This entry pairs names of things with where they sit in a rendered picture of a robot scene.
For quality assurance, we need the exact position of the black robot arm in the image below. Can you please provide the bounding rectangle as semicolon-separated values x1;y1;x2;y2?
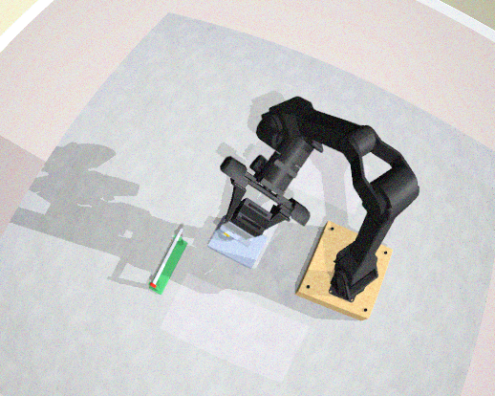
256;97;420;303

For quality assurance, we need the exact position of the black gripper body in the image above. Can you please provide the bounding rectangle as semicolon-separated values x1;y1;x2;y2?
220;151;311;226

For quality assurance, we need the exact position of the grey pin with red head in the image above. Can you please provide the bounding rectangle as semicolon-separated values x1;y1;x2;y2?
149;228;183;288

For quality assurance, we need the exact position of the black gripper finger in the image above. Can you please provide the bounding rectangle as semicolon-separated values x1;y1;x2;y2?
266;205;291;230
226;178;247;221

